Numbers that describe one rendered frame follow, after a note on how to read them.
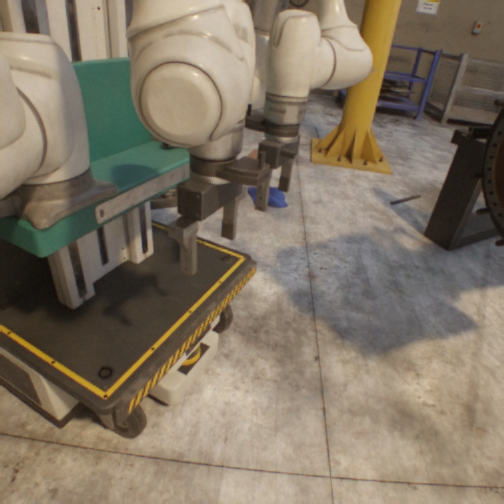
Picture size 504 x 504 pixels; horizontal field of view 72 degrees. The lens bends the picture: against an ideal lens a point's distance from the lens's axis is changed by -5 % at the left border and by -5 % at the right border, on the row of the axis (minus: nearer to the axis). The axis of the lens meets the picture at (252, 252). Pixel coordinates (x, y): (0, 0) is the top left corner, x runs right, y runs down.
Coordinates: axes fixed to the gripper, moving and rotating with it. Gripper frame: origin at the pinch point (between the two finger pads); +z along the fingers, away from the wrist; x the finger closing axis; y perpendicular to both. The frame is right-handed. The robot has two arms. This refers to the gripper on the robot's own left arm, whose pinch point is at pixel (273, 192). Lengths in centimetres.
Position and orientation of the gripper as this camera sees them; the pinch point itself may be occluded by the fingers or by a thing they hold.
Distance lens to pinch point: 88.9
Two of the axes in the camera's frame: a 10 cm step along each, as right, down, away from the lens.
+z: -0.9, 8.3, 5.5
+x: 4.5, -4.6, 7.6
